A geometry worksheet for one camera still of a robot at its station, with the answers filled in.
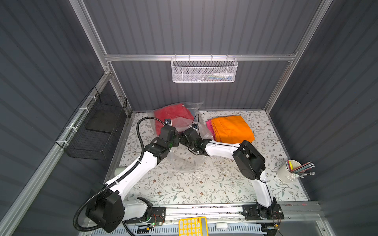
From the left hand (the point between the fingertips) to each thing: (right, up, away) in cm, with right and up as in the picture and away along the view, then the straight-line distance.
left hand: (174, 135), depth 81 cm
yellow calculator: (+13, -43, -12) cm, 46 cm away
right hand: (+3, -2, +12) cm, 13 cm away
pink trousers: (+24, +3, +24) cm, 34 cm away
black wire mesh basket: (-40, +1, -9) cm, 41 cm away
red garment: (+4, +10, +9) cm, 14 cm away
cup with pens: (+67, -20, +1) cm, 70 cm away
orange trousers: (+38, +2, +18) cm, 42 cm away
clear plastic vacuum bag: (+3, -17, +13) cm, 21 cm away
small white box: (+24, -41, -13) cm, 50 cm away
